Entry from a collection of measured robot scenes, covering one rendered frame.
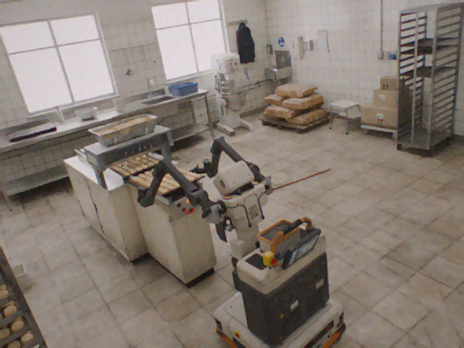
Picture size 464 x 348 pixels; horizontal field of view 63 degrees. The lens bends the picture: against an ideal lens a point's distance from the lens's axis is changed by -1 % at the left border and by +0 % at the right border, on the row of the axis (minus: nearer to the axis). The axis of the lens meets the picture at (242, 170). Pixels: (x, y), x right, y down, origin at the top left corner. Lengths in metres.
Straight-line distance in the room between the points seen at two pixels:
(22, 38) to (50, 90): 0.80
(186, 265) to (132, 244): 0.71
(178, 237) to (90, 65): 4.24
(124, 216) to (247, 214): 1.60
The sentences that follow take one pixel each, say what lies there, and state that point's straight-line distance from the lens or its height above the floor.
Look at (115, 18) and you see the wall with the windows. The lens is 6.82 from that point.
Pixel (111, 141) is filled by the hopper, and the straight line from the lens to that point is 3.48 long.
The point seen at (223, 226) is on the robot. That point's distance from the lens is 2.46.
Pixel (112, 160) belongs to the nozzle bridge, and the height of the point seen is 1.06.
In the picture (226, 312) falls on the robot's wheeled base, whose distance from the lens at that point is 2.75.
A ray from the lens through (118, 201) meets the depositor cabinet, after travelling 3.57.
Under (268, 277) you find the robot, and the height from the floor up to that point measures 0.80.
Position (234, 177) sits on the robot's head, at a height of 1.21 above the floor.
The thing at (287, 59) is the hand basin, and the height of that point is 1.03.
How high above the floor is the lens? 2.15
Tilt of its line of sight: 23 degrees down
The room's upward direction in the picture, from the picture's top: 8 degrees counter-clockwise
